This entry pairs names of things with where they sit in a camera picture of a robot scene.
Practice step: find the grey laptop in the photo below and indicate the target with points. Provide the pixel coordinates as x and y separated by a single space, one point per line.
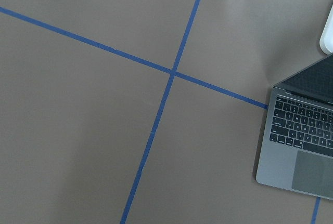
296 150

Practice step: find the white desk lamp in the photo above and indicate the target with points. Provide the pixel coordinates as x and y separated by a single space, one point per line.
325 41

